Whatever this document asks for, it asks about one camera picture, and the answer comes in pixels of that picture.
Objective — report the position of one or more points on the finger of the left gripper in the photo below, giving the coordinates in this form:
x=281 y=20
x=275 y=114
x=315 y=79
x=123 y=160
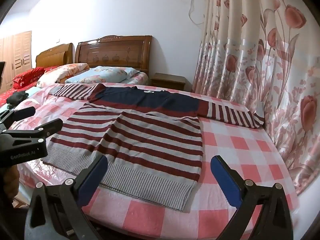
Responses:
x=41 y=132
x=9 y=117

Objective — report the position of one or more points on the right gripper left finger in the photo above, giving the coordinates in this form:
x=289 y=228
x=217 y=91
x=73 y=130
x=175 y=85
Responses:
x=54 y=210

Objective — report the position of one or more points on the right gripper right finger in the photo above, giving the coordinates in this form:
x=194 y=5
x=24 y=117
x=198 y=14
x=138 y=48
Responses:
x=274 y=220

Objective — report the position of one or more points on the red grey striped sweater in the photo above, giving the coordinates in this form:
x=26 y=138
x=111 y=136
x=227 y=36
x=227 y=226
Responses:
x=152 y=139

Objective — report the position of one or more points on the left hand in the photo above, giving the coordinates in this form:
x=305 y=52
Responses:
x=11 y=182

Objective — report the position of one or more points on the black cloth on bed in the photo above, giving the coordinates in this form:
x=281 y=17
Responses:
x=17 y=97

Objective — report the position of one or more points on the orange floral pillow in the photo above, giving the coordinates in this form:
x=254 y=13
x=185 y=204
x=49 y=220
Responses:
x=61 y=74

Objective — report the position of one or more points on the small wooden headboard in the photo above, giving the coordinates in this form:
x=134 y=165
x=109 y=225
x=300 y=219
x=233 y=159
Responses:
x=56 y=56

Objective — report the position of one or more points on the light blue floral quilt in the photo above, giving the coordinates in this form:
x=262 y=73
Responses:
x=101 y=74

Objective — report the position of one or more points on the large wooden headboard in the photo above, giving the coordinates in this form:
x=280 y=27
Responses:
x=116 y=51

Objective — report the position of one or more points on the wooden nightstand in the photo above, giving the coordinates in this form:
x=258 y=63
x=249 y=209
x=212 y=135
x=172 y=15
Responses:
x=168 y=81

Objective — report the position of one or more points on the floral pink curtain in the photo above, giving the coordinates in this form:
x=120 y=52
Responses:
x=264 y=54

